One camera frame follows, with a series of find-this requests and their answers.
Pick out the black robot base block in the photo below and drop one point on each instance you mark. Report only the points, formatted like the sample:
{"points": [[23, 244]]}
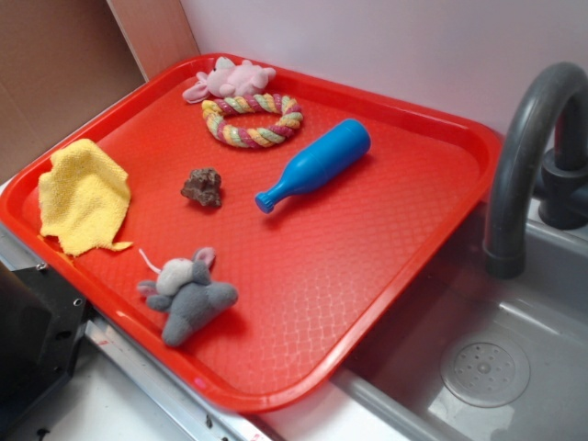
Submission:
{"points": [[43, 320]]}

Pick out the gray plastic sink basin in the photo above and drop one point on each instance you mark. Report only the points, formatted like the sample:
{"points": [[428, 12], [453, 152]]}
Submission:
{"points": [[465, 356]]}

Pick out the brown rock toy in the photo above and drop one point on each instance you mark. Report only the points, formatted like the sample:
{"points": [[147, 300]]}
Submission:
{"points": [[203, 186]]}

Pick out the pink plush animal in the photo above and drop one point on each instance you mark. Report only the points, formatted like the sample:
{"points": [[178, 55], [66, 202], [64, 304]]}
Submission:
{"points": [[227, 79]]}

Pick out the blue plastic bottle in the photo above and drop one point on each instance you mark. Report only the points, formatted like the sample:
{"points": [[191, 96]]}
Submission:
{"points": [[318, 164]]}

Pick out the brown cardboard panel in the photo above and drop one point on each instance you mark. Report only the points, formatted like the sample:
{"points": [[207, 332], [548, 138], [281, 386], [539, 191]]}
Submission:
{"points": [[64, 62]]}

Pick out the gray sink faucet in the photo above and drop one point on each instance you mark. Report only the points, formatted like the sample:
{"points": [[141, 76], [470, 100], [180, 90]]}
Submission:
{"points": [[544, 156]]}

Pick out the yellow cloth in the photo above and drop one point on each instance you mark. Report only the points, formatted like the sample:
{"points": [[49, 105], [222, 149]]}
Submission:
{"points": [[84, 199]]}

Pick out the red plastic tray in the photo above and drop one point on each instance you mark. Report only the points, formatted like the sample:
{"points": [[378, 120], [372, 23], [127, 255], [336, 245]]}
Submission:
{"points": [[313, 275]]}

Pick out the gray plush mouse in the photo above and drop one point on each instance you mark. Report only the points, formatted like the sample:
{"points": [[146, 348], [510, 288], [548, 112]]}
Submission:
{"points": [[186, 292]]}

